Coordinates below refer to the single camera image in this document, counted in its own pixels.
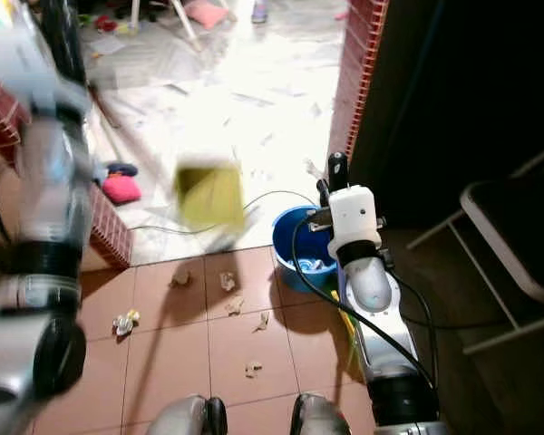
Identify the green yellow long-handled dustpan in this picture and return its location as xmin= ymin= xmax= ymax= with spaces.
xmin=330 ymin=263 xmax=365 ymax=343

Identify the yellow-green broom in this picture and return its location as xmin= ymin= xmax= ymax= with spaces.
xmin=87 ymin=83 xmax=248 ymax=233

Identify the blue plastic bucket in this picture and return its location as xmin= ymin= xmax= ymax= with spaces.
xmin=272 ymin=206 xmax=342 ymax=293

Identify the trash inside bucket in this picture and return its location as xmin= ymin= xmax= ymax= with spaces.
xmin=297 ymin=257 xmax=331 ymax=273

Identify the wooden stick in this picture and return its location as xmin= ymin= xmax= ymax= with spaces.
xmin=169 ymin=0 xmax=202 ymax=52

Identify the dark blue cloth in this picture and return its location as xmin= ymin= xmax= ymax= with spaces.
xmin=103 ymin=161 xmax=141 ymax=179

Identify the pink pillow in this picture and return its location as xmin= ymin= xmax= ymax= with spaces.
xmin=183 ymin=0 xmax=231 ymax=28

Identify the pink cloth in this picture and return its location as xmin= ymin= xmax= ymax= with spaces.
xmin=100 ymin=174 xmax=142 ymax=206

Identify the grey metal rack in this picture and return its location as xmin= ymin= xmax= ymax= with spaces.
xmin=403 ymin=136 xmax=544 ymax=360

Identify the silver right robot leg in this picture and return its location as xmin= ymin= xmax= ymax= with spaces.
xmin=288 ymin=391 xmax=353 ymax=435

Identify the silver robot leg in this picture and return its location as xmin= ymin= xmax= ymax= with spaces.
xmin=288 ymin=391 xmax=353 ymax=435
xmin=145 ymin=394 xmax=229 ymax=435

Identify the silver left robot leg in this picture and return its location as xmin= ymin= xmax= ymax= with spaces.
xmin=145 ymin=394 xmax=229 ymax=435

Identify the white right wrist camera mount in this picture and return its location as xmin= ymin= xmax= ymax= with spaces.
xmin=328 ymin=185 xmax=384 ymax=253

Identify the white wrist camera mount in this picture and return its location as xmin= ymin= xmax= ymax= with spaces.
xmin=0 ymin=7 xmax=92 ymax=121
xmin=328 ymin=185 xmax=384 ymax=253

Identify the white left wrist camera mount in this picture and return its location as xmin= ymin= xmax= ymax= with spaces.
xmin=0 ymin=7 xmax=92 ymax=121

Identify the thin white floor cable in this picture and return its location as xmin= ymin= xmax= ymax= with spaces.
xmin=127 ymin=188 xmax=296 ymax=238

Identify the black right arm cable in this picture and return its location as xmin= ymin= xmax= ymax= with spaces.
xmin=290 ymin=212 xmax=442 ymax=392

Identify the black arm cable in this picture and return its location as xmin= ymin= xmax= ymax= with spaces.
xmin=0 ymin=163 xmax=23 ymax=247
xmin=290 ymin=212 xmax=442 ymax=392

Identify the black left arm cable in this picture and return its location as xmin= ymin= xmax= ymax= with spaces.
xmin=0 ymin=163 xmax=23 ymax=247

